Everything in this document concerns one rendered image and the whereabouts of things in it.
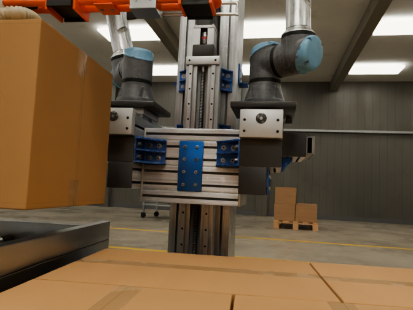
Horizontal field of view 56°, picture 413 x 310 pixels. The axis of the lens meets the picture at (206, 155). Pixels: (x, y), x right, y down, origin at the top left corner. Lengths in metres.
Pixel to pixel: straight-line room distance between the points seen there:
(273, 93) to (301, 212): 6.60
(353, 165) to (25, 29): 11.03
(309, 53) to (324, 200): 10.25
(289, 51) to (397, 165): 10.64
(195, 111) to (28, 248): 0.86
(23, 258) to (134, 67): 0.85
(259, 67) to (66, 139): 0.74
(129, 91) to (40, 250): 0.72
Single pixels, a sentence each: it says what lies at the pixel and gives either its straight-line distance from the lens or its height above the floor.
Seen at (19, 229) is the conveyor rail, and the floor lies 0.57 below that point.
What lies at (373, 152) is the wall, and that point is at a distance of 11.77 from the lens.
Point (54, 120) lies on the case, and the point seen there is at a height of 0.87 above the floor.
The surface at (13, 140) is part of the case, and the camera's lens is 0.89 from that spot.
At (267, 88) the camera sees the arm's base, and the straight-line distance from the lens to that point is 1.39.
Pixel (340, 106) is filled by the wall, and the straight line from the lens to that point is 11.81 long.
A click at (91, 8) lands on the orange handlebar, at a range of 1.14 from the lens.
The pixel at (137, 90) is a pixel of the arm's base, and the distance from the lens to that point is 1.48.
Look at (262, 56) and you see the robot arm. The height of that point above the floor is 1.21.
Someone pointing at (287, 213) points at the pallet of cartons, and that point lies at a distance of 7.92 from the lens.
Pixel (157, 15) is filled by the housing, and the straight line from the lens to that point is 1.07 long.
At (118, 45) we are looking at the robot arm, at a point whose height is 1.31.
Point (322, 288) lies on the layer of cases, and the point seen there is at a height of 0.54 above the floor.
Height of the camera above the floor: 0.74
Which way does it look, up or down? 5 degrees up
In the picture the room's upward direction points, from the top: 3 degrees clockwise
